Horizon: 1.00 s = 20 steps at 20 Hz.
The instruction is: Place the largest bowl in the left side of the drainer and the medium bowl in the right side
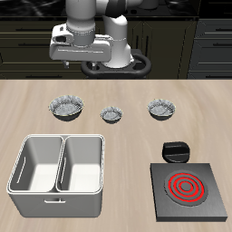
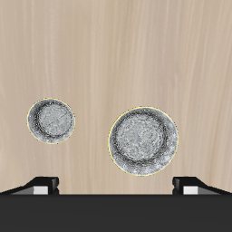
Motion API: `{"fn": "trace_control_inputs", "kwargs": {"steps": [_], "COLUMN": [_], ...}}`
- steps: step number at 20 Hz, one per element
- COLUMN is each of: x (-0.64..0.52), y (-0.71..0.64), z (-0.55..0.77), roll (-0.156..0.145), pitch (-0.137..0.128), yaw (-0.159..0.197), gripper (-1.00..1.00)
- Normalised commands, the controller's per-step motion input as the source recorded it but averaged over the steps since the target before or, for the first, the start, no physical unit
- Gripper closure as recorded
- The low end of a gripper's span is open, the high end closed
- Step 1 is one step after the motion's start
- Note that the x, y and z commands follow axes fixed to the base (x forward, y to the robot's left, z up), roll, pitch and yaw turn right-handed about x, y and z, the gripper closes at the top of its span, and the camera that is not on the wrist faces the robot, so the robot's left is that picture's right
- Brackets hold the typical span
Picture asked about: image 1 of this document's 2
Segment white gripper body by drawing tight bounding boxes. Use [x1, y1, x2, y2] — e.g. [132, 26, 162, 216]
[49, 34, 114, 63]

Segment large grey fluted bowl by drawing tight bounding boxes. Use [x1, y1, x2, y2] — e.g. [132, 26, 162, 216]
[48, 94, 85, 122]

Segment small grey fluted bowl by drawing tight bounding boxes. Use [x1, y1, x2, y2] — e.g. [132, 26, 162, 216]
[100, 105, 124, 124]

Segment medium grey fluted bowl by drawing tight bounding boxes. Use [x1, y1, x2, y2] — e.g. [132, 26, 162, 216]
[146, 98, 177, 121]

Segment dark kitchen cupboards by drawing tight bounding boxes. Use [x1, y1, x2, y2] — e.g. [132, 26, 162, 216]
[0, 0, 232, 80]

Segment white two-bin basket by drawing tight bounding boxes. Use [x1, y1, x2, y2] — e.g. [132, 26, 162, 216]
[6, 133, 106, 218]

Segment round black stove knob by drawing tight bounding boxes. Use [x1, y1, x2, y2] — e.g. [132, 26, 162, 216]
[161, 140, 191, 164]

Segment dark grey stove plate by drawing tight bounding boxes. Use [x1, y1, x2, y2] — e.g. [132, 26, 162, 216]
[150, 162, 228, 223]

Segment flat black base plate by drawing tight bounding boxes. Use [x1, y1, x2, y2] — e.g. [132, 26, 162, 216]
[80, 53, 152, 77]

